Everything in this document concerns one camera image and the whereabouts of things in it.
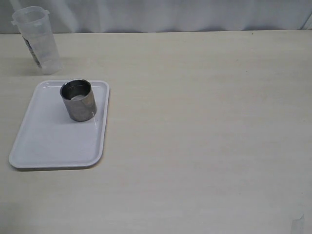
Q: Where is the stainless steel cup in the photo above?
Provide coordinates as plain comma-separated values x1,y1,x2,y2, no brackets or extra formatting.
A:
59,79,97,122

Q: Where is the translucent plastic measuring cup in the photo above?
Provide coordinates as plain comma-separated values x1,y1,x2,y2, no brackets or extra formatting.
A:
11,6,62,75

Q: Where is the white plastic tray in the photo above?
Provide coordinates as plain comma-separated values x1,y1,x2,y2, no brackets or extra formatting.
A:
9,80,110,170

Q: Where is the white backdrop curtain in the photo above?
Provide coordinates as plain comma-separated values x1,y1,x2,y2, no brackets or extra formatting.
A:
0,0,312,34

